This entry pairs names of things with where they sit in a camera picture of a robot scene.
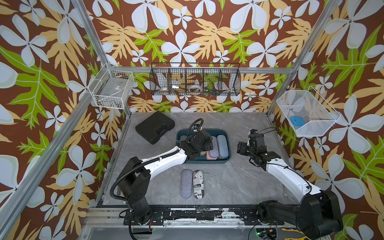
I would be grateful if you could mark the lilac glasses case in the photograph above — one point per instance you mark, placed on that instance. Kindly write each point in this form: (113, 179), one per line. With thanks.
(214, 153)
(187, 184)

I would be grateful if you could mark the blue item in basket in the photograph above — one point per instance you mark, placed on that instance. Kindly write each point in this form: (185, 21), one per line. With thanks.
(297, 121)

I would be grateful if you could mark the white wire basket left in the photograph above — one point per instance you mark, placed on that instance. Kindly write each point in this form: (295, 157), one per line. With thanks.
(111, 87)

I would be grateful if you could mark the yellow handled pliers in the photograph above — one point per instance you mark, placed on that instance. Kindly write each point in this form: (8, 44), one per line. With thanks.
(291, 234)

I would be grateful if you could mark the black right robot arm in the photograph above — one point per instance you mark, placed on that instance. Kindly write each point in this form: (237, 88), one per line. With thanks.
(318, 212)

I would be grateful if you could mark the light blue glasses case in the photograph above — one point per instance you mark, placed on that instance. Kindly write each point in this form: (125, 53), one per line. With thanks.
(223, 146)

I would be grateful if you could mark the teal plastic storage box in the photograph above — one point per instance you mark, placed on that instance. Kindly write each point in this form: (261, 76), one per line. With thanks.
(202, 159)

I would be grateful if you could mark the white mesh basket right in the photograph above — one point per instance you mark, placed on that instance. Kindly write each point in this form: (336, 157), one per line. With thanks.
(320, 116)

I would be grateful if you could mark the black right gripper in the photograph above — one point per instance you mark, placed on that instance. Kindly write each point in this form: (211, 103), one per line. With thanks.
(240, 147)

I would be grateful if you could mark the black plastic tool case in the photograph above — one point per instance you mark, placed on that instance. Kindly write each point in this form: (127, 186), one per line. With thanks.
(154, 127)

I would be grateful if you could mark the pink hard glasses case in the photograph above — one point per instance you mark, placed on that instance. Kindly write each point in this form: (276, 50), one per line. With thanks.
(209, 157)

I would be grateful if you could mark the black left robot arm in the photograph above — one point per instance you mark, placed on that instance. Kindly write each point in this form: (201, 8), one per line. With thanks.
(132, 183)

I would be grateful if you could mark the black wire basket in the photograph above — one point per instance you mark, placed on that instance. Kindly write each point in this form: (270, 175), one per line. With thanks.
(217, 79)

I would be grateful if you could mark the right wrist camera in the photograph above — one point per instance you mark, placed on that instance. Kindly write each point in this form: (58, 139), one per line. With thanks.
(253, 131)

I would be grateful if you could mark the grey fabric glasses case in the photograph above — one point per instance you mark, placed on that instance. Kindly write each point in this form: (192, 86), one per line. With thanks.
(182, 138)

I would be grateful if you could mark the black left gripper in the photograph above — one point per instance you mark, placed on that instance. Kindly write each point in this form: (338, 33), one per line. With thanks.
(208, 145)

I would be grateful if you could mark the white striped glasses case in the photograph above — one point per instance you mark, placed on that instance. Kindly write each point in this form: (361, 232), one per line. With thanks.
(198, 184)

